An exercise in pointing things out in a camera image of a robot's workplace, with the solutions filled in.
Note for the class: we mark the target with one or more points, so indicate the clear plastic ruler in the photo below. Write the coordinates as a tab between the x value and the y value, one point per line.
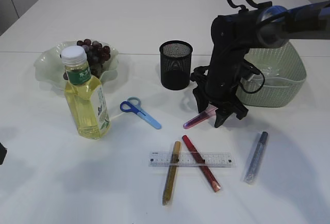
212	160

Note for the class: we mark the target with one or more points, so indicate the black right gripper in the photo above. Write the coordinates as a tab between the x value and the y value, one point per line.
218	82

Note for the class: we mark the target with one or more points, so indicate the purple artificial grape bunch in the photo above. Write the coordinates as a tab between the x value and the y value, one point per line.
95	53

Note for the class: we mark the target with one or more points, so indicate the yellow tea plastic bottle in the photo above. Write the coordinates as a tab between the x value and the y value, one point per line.
84	94

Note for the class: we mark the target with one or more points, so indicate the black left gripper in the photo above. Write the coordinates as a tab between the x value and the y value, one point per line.
3	152

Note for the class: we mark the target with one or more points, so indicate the green wavy glass bowl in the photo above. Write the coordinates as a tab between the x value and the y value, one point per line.
50	69

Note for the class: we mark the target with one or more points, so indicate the silver glitter pen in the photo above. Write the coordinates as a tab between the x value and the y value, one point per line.
255	164

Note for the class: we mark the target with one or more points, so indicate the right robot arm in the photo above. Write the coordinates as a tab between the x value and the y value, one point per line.
234	35

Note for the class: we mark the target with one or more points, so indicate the green plastic woven basket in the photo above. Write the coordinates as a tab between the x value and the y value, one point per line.
276	91

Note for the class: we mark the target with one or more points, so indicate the pink safety scissors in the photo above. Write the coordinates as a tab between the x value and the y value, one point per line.
208	113

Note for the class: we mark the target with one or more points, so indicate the blue safety scissors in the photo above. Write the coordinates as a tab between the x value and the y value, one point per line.
133	105

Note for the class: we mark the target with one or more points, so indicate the gold glitter pen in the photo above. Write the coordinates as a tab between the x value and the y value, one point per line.
168	188

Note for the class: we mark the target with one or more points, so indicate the black mesh pen holder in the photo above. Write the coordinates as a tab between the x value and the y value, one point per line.
175	64

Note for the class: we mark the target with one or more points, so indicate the red glitter pen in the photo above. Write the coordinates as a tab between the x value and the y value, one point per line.
199	160

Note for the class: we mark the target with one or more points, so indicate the clear plastic sheet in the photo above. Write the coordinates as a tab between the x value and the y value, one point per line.
268	71

